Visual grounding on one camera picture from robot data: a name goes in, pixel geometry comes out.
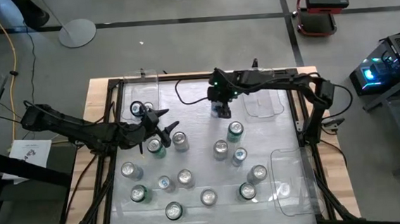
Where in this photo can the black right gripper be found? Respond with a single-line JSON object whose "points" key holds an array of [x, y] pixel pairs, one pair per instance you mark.
{"points": [[221, 87]]}

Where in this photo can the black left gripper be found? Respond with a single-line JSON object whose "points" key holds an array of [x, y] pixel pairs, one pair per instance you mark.
{"points": [[146, 128]]}

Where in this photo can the green Sprite can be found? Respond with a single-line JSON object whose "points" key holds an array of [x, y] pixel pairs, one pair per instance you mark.
{"points": [[173, 210], [235, 128], [154, 146], [247, 190], [138, 193]]}

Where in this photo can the white Spindrift can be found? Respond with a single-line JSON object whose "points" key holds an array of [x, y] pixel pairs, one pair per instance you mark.
{"points": [[259, 171], [184, 176], [179, 138], [208, 197], [220, 146], [128, 169]]}

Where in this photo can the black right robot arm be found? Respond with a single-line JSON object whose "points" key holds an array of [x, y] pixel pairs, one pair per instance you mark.
{"points": [[289, 81]]}

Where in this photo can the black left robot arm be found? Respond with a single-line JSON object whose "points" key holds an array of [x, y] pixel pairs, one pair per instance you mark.
{"points": [[81, 132]]}

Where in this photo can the clear plastic bin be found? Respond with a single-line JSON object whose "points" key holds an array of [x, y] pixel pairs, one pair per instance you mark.
{"points": [[263, 104], [149, 87], [289, 176]]}

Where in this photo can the grey round stand base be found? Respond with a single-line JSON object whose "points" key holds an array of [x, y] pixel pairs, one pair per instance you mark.
{"points": [[76, 33]]}

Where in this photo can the white printed paper sheet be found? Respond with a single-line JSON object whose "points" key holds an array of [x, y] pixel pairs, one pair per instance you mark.
{"points": [[30, 154]]}

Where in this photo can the dark bulky floor object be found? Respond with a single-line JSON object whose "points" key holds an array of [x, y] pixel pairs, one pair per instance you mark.
{"points": [[32, 14]]}

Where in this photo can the black workbench frame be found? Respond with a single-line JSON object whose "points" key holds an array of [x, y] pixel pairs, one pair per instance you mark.
{"points": [[20, 168]]}

